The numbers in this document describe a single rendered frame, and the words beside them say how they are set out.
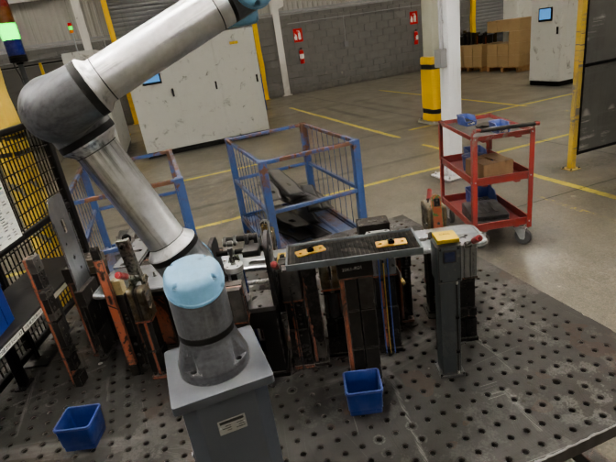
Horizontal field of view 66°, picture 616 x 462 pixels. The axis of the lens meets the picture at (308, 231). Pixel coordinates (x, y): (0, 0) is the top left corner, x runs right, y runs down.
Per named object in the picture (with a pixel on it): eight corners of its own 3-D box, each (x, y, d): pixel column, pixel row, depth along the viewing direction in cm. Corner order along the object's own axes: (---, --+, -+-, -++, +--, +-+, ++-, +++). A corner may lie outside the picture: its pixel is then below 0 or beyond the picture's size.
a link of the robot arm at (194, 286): (179, 348, 92) (160, 287, 87) (173, 314, 104) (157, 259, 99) (238, 329, 95) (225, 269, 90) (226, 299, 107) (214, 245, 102)
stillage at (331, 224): (243, 232, 475) (224, 138, 439) (316, 212, 498) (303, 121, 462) (280, 280, 370) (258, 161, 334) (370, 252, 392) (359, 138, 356)
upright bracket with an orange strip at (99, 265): (141, 372, 169) (98, 246, 150) (140, 375, 168) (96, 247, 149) (133, 373, 169) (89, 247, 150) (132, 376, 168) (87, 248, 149)
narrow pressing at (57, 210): (92, 276, 178) (61, 191, 166) (79, 291, 168) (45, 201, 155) (90, 276, 178) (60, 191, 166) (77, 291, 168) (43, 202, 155)
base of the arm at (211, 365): (257, 370, 98) (248, 330, 94) (183, 396, 94) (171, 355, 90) (241, 334, 111) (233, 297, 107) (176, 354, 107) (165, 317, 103)
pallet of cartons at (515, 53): (541, 67, 1308) (543, 14, 1257) (518, 71, 1282) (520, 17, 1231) (508, 67, 1412) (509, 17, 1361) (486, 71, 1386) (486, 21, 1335)
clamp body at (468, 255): (472, 323, 169) (471, 230, 155) (484, 342, 158) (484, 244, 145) (445, 326, 169) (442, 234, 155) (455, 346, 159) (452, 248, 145)
